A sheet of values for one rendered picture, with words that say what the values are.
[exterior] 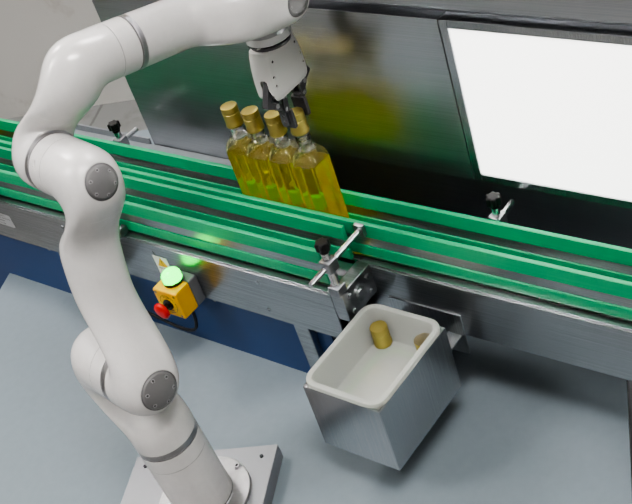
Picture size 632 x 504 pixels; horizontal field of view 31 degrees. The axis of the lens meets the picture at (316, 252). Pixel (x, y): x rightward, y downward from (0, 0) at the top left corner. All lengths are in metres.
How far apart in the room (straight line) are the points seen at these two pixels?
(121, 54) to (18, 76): 3.73
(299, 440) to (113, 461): 0.41
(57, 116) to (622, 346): 0.99
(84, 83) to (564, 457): 1.08
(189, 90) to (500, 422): 0.99
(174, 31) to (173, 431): 0.70
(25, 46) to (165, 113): 2.78
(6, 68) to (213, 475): 3.62
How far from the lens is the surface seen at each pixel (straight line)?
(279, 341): 2.42
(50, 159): 1.79
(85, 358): 2.01
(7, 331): 2.95
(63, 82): 1.78
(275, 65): 2.02
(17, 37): 5.40
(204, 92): 2.52
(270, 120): 2.14
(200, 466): 2.12
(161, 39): 1.84
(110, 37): 1.80
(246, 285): 2.30
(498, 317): 2.07
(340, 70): 2.16
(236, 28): 1.87
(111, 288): 1.88
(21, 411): 2.70
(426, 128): 2.12
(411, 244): 2.09
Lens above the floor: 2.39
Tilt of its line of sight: 37 degrees down
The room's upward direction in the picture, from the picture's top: 20 degrees counter-clockwise
